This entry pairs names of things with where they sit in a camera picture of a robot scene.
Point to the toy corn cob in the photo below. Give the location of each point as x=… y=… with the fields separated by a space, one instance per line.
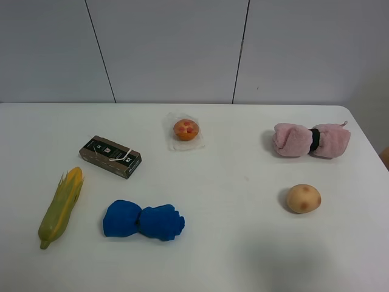
x=59 y=212

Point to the toy muffin in wrapper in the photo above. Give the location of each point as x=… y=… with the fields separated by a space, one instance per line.
x=182 y=132

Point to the dark brown small box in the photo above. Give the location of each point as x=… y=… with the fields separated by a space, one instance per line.
x=111 y=156

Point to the blue rolled towel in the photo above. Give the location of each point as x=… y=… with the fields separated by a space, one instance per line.
x=125 y=218

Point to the toy potato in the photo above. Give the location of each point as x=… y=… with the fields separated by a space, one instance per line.
x=303 y=198

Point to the pink rolled towel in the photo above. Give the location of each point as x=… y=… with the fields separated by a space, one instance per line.
x=324 y=141

